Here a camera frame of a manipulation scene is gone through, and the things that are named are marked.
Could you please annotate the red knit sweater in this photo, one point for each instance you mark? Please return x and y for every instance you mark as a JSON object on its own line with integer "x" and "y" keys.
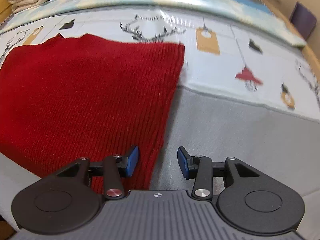
{"x": 87, "y": 96}

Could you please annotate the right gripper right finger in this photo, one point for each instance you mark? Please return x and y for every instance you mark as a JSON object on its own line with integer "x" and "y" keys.
{"x": 244, "y": 197}

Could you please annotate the light blue patterned blanket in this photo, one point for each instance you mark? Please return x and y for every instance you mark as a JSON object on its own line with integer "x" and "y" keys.
{"x": 227, "y": 8}

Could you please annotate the grey deer print bedsheet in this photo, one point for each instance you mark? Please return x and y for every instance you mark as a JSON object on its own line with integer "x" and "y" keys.
{"x": 241, "y": 94}

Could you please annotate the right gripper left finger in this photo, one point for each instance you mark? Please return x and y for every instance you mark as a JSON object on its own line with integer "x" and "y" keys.
{"x": 72, "y": 196}

